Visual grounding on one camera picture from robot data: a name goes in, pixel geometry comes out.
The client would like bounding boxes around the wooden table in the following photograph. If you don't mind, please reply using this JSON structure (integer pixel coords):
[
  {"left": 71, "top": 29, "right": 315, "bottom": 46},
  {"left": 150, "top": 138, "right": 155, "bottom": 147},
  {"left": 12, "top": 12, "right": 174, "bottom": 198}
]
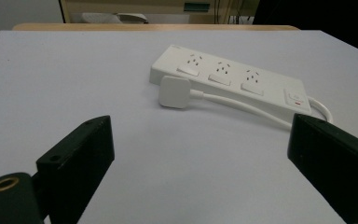
[{"left": 11, "top": 22, "right": 300, "bottom": 32}]

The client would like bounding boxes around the white plug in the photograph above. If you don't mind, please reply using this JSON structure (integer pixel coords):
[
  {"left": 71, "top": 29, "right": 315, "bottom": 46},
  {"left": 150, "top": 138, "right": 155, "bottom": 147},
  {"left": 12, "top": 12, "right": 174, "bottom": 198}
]
[{"left": 158, "top": 75, "right": 192, "bottom": 109}]

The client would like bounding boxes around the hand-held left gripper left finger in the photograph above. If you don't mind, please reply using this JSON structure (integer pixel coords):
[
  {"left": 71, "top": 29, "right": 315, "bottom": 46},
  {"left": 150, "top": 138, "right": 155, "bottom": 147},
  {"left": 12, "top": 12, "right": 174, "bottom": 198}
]
[{"left": 35, "top": 115, "right": 116, "bottom": 224}]

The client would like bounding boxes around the beige cabinet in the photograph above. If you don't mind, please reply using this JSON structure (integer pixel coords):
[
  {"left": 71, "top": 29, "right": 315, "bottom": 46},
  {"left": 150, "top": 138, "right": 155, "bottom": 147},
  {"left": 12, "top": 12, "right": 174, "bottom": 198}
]
[{"left": 59, "top": 0, "right": 260, "bottom": 25}]

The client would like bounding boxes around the white cloth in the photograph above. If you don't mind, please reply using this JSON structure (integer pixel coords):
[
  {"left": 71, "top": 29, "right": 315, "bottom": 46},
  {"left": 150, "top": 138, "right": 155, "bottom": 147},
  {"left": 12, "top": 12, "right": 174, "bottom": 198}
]
[{"left": 80, "top": 12, "right": 149, "bottom": 25}]

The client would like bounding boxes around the white power cable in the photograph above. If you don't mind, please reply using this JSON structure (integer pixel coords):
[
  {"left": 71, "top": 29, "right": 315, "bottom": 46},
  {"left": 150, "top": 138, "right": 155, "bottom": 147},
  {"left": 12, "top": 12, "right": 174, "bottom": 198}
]
[{"left": 189, "top": 89, "right": 334, "bottom": 130}]

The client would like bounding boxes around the white power strip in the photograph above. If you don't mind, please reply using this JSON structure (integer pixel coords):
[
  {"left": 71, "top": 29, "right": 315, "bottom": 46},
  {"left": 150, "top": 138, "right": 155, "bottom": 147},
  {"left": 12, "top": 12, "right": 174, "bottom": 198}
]
[{"left": 149, "top": 44, "right": 312, "bottom": 123}]

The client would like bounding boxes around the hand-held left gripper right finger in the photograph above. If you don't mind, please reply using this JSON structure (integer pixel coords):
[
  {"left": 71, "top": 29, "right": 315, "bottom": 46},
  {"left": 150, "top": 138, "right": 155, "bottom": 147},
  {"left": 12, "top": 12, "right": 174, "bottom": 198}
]
[{"left": 286, "top": 113, "right": 358, "bottom": 224}]

